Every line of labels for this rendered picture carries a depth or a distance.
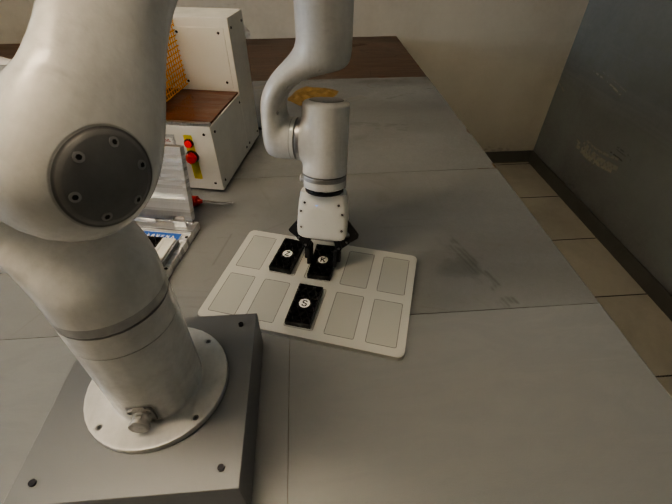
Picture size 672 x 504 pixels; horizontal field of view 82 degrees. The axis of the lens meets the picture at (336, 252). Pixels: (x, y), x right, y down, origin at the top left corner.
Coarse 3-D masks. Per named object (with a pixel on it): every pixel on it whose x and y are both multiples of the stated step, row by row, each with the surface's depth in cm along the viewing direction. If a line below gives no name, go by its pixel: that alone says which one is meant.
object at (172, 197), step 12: (168, 144) 84; (168, 156) 84; (180, 156) 83; (168, 168) 86; (180, 168) 84; (168, 180) 87; (180, 180) 87; (156, 192) 89; (168, 192) 89; (180, 192) 88; (156, 204) 89; (168, 204) 89; (180, 204) 89; (192, 204) 90; (144, 216) 91; (156, 216) 91; (168, 216) 91; (180, 216) 90; (192, 216) 90
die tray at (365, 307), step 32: (256, 256) 86; (352, 256) 86; (384, 256) 86; (224, 288) 79; (256, 288) 79; (288, 288) 79; (352, 288) 79; (384, 288) 79; (320, 320) 73; (352, 320) 73; (384, 320) 73; (384, 352) 68
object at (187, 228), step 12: (144, 228) 91; (156, 228) 91; (168, 228) 91; (180, 228) 92; (192, 228) 92; (180, 240) 89; (192, 240) 91; (180, 252) 86; (168, 264) 83; (168, 276) 82
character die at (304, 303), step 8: (304, 288) 77; (312, 288) 77; (320, 288) 78; (296, 296) 76; (304, 296) 76; (312, 296) 77; (320, 296) 76; (296, 304) 75; (304, 304) 74; (312, 304) 74; (288, 312) 73; (296, 312) 74; (304, 312) 73; (312, 312) 73; (288, 320) 71; (296, 320) 71; (304, 320) 72; (312, 320) 72
